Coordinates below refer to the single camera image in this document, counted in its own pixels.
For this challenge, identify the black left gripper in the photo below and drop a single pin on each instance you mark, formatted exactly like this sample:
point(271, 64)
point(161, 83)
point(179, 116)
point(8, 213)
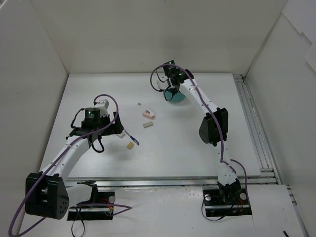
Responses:
point(114, 126)

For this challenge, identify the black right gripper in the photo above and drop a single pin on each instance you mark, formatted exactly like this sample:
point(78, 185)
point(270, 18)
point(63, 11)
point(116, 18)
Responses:
point(171, 91)

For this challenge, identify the blue gel pen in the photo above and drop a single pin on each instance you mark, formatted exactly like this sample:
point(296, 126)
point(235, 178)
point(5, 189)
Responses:
point(131, 137)

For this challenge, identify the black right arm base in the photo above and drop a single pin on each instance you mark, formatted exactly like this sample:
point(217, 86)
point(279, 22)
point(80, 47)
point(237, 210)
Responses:
point(215, 208)

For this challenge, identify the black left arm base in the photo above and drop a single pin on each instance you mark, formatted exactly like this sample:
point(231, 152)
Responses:
point(87, 203)

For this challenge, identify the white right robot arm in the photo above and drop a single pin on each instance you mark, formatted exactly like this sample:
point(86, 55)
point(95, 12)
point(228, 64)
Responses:
point(213, 129)

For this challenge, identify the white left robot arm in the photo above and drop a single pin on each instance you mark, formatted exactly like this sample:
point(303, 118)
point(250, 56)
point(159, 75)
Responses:
point(46, 193)

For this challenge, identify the white staples box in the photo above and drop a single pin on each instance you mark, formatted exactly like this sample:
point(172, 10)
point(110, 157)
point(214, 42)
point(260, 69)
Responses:
point(121, 135)

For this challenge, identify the teal round desk organizer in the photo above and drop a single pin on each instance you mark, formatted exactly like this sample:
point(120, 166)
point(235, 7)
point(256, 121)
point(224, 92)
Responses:
point(173, 95)

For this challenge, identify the yellow eraser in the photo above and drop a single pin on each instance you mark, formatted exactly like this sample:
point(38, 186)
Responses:
point(130, 145)

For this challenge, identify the grey white eraser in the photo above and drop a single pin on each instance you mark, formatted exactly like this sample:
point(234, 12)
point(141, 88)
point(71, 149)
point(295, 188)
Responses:
point(148, 124)

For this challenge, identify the pink white mini stapler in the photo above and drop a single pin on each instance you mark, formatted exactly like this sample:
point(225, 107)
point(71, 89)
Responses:
point(148, 114)

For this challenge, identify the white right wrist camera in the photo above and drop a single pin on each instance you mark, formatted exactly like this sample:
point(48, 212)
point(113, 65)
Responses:
point(161, 85)

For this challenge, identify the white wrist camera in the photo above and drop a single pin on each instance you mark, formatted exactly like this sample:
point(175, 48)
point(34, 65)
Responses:
point(103, 105)
point(161, 85)

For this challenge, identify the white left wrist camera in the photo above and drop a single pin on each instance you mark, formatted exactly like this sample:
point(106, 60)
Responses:
point(103, 105)

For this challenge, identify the aluminium rail frame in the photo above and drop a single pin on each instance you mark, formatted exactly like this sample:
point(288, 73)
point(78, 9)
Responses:
point(171, 151)

